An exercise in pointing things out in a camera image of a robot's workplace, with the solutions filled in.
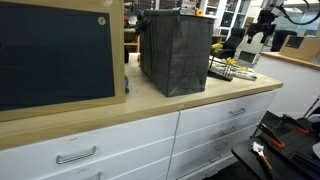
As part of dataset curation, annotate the white shelving unit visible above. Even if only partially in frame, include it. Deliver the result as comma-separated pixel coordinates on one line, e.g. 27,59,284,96
199,0,252,38

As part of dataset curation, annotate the black cart platform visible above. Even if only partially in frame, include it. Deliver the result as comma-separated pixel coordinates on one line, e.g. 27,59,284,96
231,110,320,180

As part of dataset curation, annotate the white brush with orange handle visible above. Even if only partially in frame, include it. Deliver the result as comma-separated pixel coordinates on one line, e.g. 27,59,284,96
251,141,274,172

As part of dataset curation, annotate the white drawer cabinet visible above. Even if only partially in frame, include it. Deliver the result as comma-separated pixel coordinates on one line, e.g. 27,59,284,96
0,89,279,180

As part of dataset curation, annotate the gray fabric storage bag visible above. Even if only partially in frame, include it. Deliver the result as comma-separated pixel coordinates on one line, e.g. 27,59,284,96
134,9,216,98

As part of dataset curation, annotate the white counter with wooden top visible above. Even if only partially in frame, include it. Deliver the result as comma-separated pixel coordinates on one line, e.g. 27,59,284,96
256,51,320,118

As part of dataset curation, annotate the long metal drawer handle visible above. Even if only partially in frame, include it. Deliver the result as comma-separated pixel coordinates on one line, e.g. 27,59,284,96
55,145,98,165

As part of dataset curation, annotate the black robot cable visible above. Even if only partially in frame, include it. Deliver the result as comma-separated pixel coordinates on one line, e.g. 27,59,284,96
282,0,320,26

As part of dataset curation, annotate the wood framed chalkboard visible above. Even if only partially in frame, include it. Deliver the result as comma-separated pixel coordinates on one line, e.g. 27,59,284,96
0,0,127,123

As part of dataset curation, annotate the small black office chair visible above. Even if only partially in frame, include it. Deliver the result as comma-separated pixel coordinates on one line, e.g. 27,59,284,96
216,27,247,60

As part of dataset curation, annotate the cardboard box with black label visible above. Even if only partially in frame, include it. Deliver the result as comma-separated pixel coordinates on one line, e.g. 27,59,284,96
278,34,320,64

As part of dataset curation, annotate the dark tool pegboard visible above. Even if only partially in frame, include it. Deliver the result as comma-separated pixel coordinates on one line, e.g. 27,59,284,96
124,0,201,16

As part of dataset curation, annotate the large yellow T-handle hex key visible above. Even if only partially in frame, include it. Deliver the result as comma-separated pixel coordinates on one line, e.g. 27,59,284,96
208,43,224,73

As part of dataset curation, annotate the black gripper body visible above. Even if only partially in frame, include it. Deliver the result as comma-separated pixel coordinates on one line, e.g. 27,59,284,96
255,9,278,35

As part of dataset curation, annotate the black chair backrest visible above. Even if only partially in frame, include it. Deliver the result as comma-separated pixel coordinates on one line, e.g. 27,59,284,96
270,29,299,53

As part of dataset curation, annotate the black clamp with orange tip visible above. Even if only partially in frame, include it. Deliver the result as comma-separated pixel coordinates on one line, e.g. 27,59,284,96
257,122,287,150
281,113,311,136

